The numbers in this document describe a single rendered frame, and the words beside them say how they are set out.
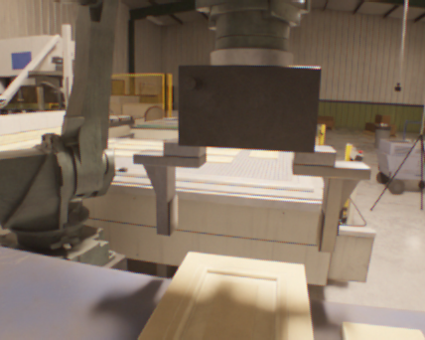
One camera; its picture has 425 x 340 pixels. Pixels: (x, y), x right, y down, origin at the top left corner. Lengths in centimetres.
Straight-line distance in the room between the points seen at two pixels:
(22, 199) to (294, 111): 126
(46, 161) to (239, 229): 119
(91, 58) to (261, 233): 137
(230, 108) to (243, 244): 162
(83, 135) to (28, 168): 27
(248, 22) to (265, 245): 168
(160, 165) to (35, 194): 99
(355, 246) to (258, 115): 169
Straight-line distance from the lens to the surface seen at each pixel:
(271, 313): 58
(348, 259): 214
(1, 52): 645
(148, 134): 656
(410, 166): 562
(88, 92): 148
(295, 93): 49
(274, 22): 52
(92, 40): 146
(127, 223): 227
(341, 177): 55
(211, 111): 50
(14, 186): 151
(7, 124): 373
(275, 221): 198
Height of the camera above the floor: 141
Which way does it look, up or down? 13 degrees down
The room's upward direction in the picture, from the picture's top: 1 degrees clockwise
